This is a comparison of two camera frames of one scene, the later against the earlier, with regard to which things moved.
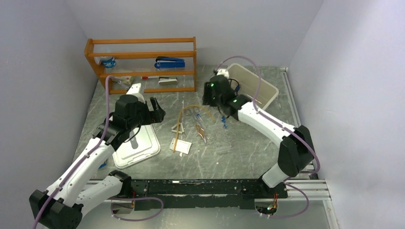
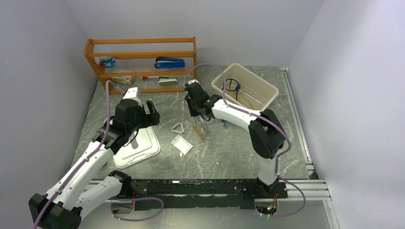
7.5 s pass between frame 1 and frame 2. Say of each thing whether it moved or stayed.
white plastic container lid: stayed
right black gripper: moved
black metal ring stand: stayed
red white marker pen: stayed
